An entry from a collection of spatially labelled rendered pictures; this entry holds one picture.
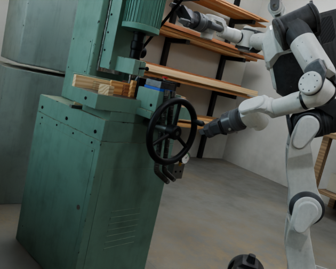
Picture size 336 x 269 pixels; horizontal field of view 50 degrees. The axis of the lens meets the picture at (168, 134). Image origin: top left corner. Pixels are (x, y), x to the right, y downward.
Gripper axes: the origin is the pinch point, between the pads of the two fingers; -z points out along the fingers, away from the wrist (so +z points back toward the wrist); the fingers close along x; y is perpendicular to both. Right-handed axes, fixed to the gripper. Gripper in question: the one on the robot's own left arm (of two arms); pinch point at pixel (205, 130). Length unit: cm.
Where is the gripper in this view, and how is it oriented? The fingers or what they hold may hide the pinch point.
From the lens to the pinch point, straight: 153.7
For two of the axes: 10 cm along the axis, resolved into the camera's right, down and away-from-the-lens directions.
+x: 5.7, -3.5, 7.5
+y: -4.2, -9.0, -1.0
